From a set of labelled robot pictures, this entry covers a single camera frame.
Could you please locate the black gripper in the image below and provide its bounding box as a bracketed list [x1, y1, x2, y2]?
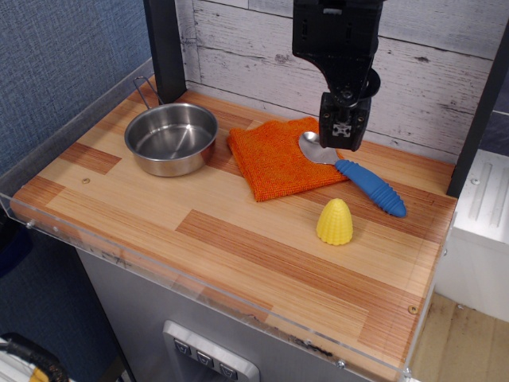
[318, 92, 371, 151]

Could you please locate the stainless steel pot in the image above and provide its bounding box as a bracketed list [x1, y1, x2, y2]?
[124, 76, 219, 177]

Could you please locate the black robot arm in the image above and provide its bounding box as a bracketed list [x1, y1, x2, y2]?
[292, 1, 383, 151]

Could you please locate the orange cloth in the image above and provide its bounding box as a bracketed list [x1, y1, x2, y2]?
[227, 117, 348, 202]

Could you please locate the yellow toy corn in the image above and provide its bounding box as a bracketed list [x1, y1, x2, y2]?
[316, 198, 353, 246]

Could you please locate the white aluminium block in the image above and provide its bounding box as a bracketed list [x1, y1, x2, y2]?
[453, 150, 508, 251]

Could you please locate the clear acrylic table guard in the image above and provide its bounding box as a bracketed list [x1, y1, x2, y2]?
[0, 59, 458, 382]

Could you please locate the grey metal cabinet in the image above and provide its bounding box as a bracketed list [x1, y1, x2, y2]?
[79, 251, 401, 381]

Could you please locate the grey control panel with buttons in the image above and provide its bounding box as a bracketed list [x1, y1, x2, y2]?
[162, 320, 261, 381]

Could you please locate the blue handled metal spoon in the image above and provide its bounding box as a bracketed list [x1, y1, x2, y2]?
[298, 131, 407, 218]

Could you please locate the black vertical post right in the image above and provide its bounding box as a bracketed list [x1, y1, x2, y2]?
[446, 25, 508, 198]

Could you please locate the black vertical post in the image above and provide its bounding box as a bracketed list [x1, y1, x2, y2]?
[143, 0, 187, 103]
[446, 25, 508, 198]

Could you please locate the black vertical post left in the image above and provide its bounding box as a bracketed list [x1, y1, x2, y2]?
[143, 0, 187, 103]

